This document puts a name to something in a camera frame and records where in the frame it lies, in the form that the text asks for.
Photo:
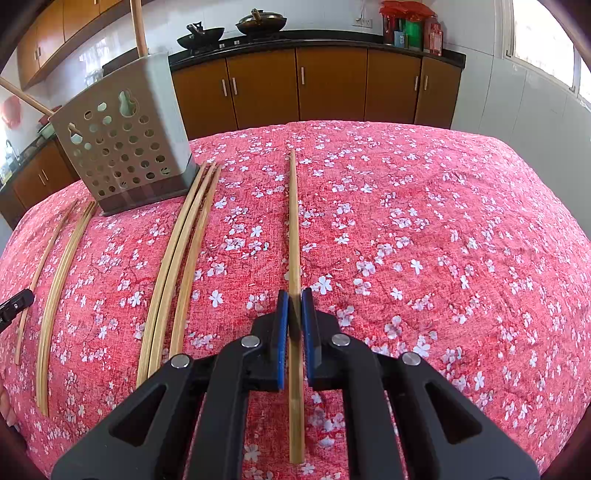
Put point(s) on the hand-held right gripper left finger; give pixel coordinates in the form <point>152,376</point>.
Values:
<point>280,341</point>

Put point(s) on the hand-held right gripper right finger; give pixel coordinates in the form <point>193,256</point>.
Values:
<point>308,341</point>

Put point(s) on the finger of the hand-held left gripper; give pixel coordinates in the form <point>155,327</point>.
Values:
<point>16,305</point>

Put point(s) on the grey perforated chopstick holder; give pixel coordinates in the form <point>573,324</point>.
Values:
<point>157,92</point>

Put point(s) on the metal faucet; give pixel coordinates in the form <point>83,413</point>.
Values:
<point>9,150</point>

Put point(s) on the brown lower kitchen cabinets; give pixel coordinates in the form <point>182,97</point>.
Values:
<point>332,87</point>

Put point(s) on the brown kitchen cabinets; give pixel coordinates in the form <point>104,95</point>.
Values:
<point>60,32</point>
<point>332,87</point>

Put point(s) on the brown upper kitchen cabinets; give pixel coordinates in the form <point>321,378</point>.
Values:
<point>60,32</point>

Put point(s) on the gas stove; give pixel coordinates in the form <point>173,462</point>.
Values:
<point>244,42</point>

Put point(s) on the black kitchen countertop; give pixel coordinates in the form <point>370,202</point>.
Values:
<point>369,46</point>

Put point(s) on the small black wok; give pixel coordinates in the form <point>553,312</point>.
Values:
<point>201,39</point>

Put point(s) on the blue box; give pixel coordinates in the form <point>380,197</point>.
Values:
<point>400,39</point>

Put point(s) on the wok with metal lid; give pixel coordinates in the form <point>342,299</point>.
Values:
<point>261,23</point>

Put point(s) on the green bottle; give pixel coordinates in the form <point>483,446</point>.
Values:
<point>415,36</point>

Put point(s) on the red package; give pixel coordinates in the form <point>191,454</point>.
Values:
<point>434,34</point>

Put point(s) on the red plastic bag bundle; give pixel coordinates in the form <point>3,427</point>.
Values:
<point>400,8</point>

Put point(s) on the bright window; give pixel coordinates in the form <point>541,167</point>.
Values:
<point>545,41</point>

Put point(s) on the red bag on wall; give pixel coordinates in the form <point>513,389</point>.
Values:
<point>10,113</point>

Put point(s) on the wall power outlet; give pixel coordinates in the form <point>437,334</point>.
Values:
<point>364,22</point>

